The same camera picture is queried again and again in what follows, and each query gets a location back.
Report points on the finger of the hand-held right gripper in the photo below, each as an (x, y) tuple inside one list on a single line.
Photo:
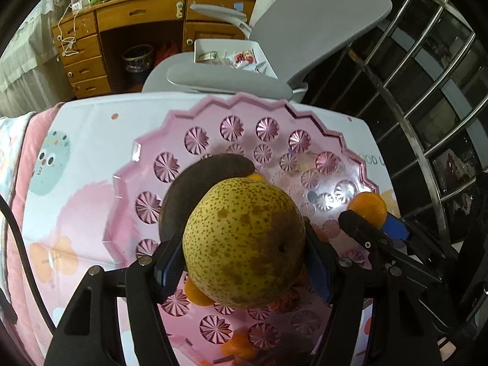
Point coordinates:
[(394, 228), (362, 232)]

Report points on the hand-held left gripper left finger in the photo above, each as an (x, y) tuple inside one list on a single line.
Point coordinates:
[(169, 270)]

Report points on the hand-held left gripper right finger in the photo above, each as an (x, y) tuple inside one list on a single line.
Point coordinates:
[(318, 270)]

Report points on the small orange mandarin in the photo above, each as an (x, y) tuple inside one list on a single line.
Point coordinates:
[(368, 206), (257, 177), (238, 345), (194, 293)]

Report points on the small red lychee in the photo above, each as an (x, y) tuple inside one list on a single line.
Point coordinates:
[(284, 301)]

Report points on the yellow speckled pear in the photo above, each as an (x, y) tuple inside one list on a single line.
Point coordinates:
[(240, 236)]

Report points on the pink plastic bowl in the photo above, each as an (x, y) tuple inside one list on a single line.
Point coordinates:
[(152, 183)]

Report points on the metal window grille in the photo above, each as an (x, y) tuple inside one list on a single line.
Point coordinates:
[(419, 137)]

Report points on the pink quilt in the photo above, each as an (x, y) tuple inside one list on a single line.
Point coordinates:
[(34, 141)]

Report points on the floral blanket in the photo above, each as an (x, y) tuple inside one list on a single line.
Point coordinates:
[(7, 152)]

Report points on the white storage box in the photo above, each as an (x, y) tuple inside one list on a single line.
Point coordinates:
[(263, 55)]

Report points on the dark trash bin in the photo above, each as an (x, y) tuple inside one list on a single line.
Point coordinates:
[(137, 59)]

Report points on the red plastic bag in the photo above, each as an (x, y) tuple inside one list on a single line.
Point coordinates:
[(166, 53)]

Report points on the grey office chair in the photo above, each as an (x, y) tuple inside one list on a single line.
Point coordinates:
[(316, 15)]

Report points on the white lace cloth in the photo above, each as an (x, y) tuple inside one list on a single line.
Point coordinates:
[(30, 68)]

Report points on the wooden desk with drawers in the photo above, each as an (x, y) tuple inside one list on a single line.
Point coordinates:
[(141, 11)]

